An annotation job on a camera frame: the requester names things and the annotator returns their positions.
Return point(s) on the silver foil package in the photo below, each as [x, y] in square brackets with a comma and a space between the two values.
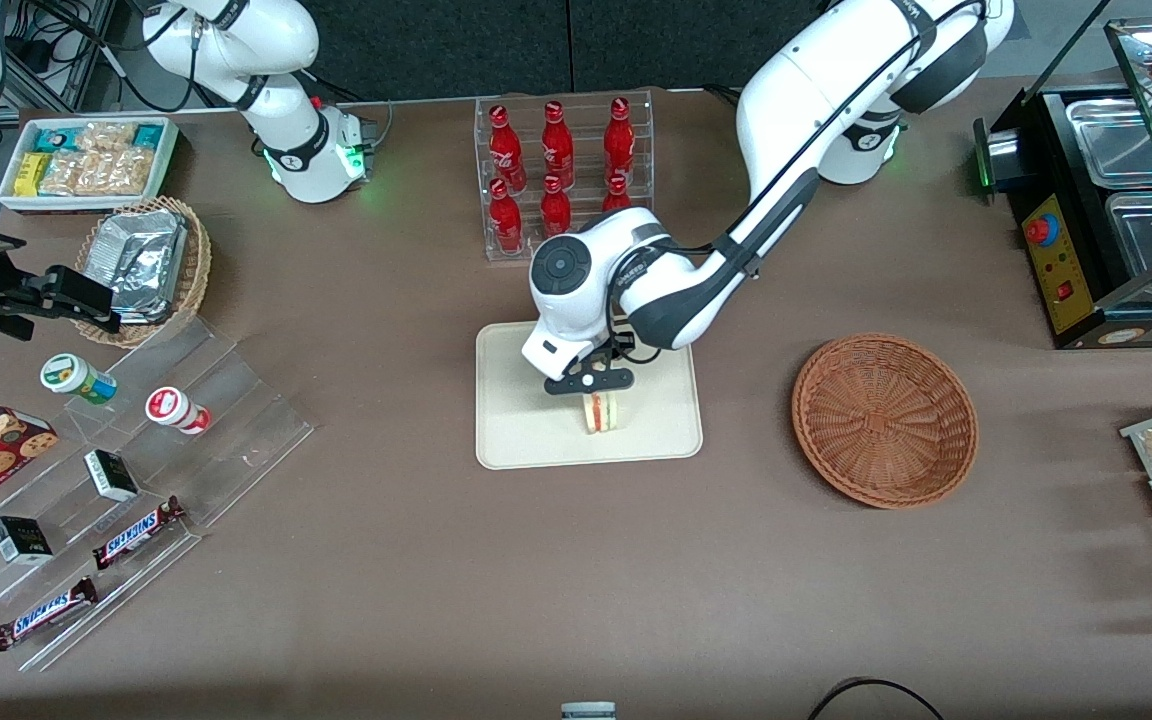
[151, 303]
[136, 250]

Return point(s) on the triangular sandwich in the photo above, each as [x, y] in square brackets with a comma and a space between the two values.
[603, 415]

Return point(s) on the small tan wicker basket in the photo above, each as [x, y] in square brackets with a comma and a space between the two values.
[196, 270]

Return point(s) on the black food warmer machine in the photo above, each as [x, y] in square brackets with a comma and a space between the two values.
[1061, 280]

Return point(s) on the snickers chocolate bar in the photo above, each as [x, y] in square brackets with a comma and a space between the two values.
[44, 614]
[136, 532]

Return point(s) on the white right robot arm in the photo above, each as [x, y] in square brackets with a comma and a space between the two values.
[256, 50]

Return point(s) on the cream plastic tray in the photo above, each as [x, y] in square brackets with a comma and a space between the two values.
[526, 430]

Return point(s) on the white rectangular snack bin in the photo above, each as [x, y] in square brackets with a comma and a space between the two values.
[168, 150]

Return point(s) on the clear acrylic bottle rack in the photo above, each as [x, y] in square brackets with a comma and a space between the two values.
[584, 120]

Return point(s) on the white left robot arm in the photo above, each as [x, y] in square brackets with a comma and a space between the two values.
[796, 100]

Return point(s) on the small grey device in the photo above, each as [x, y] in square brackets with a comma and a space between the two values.
[588, 711]

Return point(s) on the large brown wicker basket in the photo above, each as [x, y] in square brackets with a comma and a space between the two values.
[886, 420]

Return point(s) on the green lid yogurt cup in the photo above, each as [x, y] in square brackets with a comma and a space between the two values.
[71, 376]

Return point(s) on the aluminium frame profile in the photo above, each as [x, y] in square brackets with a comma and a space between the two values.
[76, 50]

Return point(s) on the teal snack packet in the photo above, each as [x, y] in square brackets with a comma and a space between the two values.
[147, 136]
[58, 137]

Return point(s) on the red emergency stop button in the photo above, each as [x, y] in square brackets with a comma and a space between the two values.
[1042, 230]

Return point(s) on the red cola bottle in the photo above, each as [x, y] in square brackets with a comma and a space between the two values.
[506, 220]
[616, 195]
[619, 140]
[556, 210]
[506, 150]
[557, 145]

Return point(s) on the yellow snack packet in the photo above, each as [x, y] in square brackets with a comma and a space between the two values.
[31, 173]

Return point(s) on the clear cracker bag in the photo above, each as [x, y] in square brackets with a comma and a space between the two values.
[66, 173]
[124, 172]
[106, 137]

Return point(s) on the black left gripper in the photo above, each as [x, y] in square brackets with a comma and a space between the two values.
[621, 341]

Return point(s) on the small black box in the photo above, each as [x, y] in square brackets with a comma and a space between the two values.
[21, 540]
[111, 475]

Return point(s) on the clear acrylic stepped stand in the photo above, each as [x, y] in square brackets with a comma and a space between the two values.
[236, 420]

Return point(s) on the red lid yogurt cup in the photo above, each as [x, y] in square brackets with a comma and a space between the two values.
[171, 408]

